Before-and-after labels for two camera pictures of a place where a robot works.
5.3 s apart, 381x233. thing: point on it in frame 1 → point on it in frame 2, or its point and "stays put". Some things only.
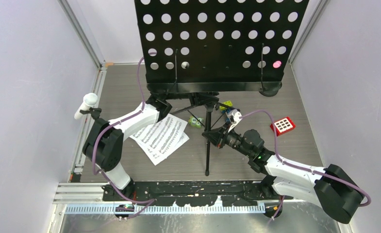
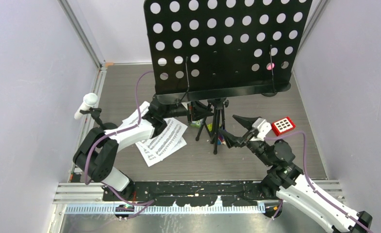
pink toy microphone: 277,64 → 268,66
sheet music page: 160,137 stays put
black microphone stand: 94,111 stays put
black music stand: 194,50 stays put
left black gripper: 200,99 → 198,112
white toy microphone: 90,100 stays put
